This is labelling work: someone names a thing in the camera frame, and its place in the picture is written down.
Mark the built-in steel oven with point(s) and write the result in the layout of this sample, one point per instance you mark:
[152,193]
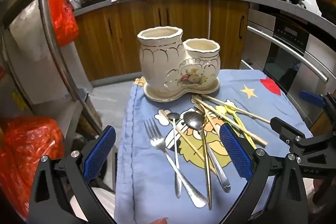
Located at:
[286,56]

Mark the stainless steel storage rack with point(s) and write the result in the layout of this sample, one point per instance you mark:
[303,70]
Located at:
[44,16]

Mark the cream ceramic saucer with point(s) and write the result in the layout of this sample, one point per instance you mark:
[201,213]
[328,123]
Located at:
[157,98]

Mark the white plastic bag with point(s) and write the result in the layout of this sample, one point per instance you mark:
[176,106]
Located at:
[29,29]

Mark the person's left hand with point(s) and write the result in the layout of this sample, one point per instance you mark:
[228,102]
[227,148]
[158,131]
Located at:
[158,221]

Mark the large silver spoon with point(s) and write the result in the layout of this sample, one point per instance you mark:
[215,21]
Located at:
[194,120]

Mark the blue cartoon cloth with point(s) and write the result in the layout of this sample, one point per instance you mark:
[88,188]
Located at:
[147,174]

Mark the yellow plastic fork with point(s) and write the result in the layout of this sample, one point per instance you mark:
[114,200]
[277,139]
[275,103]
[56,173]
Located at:
[231,109]

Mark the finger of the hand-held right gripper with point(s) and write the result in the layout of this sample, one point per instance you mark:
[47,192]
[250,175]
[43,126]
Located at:
[284,129]
[311,98]

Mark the gold fork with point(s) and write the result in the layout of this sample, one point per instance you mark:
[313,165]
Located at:
[207,174]

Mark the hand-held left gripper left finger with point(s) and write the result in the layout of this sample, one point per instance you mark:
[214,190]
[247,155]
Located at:
[101,150]

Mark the small silver spoon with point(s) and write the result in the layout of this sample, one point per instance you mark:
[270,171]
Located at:
[176,150]

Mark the brown pan with lid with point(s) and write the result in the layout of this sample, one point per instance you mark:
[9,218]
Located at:
[326,3]

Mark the cream ceramic utensil holder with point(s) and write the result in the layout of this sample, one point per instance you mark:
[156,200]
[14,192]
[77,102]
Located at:
[157,61]

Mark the large red plastic bag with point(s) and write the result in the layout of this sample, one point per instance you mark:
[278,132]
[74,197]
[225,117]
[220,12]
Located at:
[26,150]

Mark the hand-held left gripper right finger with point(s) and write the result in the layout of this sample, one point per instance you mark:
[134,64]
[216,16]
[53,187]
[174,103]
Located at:
[235,153]

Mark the person's right hand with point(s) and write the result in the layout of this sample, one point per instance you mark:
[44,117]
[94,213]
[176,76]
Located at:
[319,187]

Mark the small trash bin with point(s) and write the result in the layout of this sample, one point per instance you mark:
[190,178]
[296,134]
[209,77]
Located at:
[83,94]

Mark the yellow plastic spoon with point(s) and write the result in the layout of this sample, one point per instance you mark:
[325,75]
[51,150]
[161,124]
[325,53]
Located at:
[220,109]

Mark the wooden base cabinets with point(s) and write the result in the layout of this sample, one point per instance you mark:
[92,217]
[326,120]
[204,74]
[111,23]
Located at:
[118,43]

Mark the hanging red plastic bag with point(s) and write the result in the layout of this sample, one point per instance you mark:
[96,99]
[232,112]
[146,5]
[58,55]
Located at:
[63,22]

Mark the silver fork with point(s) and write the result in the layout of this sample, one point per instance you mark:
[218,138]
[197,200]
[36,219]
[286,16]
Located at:
[158,144]

